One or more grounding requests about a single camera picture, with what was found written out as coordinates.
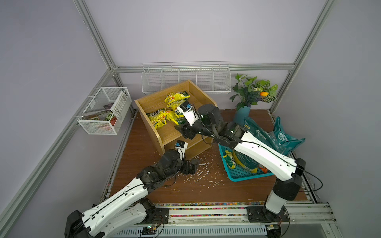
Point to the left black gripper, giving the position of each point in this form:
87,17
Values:
186,170

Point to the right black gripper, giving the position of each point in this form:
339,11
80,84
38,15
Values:
185,128

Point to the yellow green bag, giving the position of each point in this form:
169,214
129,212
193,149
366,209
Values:
175,118
229,159

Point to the large green fertilizer bag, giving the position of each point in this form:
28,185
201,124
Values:
258,151

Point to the teal plastic basket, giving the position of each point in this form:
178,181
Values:
239,174

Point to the green orange fertilizer bag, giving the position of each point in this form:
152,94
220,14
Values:
279,140

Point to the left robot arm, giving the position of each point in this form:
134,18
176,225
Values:
130,205

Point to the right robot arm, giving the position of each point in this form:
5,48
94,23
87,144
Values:
282,191

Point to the wooden two-tier shelf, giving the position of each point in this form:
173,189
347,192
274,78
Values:
165,138

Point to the yellow bag top back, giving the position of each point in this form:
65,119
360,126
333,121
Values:
172,98

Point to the yellow bag front left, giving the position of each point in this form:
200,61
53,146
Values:
158,118

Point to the teal vase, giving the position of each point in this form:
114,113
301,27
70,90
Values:
241,114

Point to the artificial green plant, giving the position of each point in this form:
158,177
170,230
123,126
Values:
251,90

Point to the items in side basket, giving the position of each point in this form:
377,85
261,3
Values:
101,115

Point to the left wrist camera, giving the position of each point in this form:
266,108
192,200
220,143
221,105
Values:
180,147

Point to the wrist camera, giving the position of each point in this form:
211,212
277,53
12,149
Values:
189,112
180,147

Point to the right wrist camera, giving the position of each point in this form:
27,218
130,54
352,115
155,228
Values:
189,112

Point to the white wire wall rack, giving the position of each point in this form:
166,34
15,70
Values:
210,76

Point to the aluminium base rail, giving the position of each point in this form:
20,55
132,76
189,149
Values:
299,220

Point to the white wire side basket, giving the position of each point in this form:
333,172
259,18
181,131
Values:
121,100

